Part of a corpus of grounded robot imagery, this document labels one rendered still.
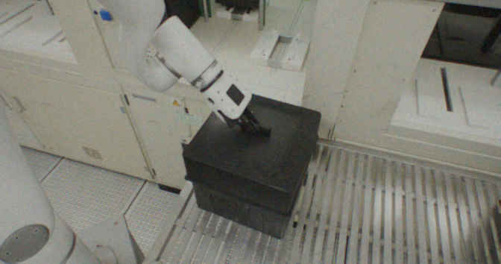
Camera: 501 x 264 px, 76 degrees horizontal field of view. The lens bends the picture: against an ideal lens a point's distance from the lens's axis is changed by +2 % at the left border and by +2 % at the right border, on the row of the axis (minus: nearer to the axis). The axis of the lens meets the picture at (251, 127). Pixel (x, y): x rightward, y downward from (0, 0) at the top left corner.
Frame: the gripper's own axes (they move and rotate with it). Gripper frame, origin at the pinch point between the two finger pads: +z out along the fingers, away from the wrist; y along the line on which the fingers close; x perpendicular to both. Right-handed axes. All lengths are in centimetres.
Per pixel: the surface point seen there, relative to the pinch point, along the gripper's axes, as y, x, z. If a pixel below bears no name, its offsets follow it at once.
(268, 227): -13.7, 9.0, 23.7
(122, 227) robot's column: -27.4, 40.1, -0.7
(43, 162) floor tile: 12, 178, -31
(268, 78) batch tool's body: 40.4, 19.2, 4.7
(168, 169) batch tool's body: 24, 98, 15
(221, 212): -13.7, 20.5, 15.0
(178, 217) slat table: -18.2, 31.7, 8.8
